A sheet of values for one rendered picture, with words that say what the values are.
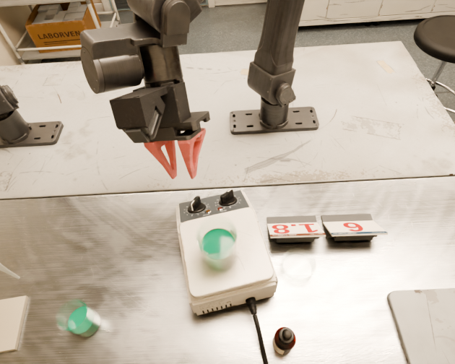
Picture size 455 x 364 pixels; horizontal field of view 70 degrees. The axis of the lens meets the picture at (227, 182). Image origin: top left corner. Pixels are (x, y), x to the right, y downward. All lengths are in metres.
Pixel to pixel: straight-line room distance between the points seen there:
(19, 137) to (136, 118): 0.50
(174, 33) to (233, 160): 0.33
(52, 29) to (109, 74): 2.22
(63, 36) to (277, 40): 2.17
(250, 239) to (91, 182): 0.38
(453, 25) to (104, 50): 1.63
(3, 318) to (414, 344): 0.62
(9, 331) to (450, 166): 0.84
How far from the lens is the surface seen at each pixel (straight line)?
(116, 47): 0.44
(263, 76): 0.65
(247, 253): 0.48
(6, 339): 0.64
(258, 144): 0.72
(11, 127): 0.86
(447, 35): 1.78
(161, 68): 0.47
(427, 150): 0.80
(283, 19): 0.60
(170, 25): 0.43
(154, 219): 0.63
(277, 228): 0.57
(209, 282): 0.46
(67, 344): 0.60
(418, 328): 0.58
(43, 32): 2.69
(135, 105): 0.40
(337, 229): 0.58
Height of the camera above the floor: 1.42
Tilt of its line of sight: 53 degrees down
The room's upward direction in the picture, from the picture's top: 5 degrees counter-clockwise
